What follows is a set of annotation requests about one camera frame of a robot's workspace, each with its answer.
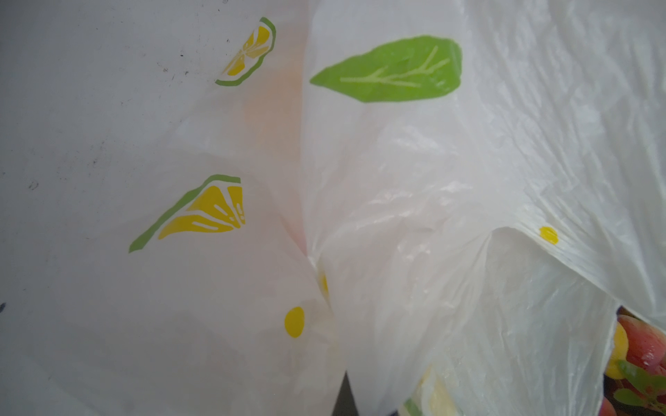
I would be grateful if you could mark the red apple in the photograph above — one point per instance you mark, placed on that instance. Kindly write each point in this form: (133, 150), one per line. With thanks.
(646, 345)

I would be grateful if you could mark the white plastic bag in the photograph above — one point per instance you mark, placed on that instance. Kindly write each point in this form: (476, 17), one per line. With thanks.
(372, 188)

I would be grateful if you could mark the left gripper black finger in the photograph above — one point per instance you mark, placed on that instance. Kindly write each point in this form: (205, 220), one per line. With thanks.
(345, 404)

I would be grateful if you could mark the black square tray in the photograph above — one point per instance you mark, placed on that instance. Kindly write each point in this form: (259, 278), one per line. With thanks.
(619, 390)

